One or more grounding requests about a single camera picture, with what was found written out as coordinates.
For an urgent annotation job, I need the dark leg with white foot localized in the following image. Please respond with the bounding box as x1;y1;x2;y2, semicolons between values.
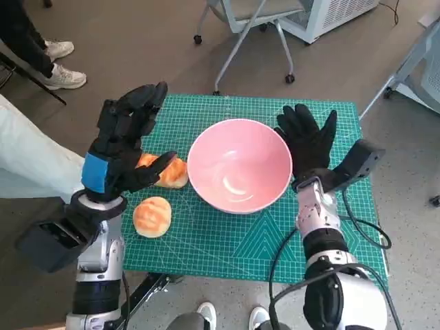
249;305;293;330
168;301;217;330

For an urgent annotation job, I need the black looping camera cable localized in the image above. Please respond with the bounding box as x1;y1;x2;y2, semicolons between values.
342;190;403;330

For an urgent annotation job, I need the grey rolling chair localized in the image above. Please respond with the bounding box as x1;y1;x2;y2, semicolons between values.
192;0;316;96

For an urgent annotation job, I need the green cutting mat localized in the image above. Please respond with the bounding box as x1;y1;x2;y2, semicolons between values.
120;93;390;285

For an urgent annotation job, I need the round toy bread bun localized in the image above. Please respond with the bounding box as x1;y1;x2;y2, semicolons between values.
133;196;172;239

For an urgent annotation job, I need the black slanted stand bar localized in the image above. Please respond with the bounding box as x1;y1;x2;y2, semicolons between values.
0;51;68;106

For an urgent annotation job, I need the white perforated cabinet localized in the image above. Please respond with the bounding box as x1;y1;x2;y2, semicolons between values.
280;0;379;45

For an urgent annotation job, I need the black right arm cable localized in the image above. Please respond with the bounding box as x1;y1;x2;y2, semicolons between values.
267;226;344;330

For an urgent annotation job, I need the grey mesh cart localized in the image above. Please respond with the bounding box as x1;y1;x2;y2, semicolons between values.
357;20;440;120

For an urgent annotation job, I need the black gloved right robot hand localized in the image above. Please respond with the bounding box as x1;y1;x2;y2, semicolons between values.
274;103;338;182

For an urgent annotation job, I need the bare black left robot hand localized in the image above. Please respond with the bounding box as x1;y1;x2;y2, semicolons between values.
79;81;179;204

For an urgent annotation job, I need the black table frame bracket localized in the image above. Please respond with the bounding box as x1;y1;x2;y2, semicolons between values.
113;273;185;330

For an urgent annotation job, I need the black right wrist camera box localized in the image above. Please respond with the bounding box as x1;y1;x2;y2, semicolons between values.
331;139;386;192

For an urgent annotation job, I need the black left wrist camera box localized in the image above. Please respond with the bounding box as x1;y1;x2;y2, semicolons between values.
15;219;94;274

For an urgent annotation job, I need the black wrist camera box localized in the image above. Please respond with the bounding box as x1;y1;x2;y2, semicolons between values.
331;139;386;192
15;219;94;274

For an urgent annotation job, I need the pink bowl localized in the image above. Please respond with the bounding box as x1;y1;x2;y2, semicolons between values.
186;118;294;215

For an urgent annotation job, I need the long twisted toy bread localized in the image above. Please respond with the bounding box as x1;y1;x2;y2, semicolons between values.
135;153;189;189

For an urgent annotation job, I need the beige flat board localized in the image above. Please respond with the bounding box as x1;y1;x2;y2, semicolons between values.
417;15;440;28

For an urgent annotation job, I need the thin black floor cable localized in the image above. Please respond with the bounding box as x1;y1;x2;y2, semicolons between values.
377;0;399;25

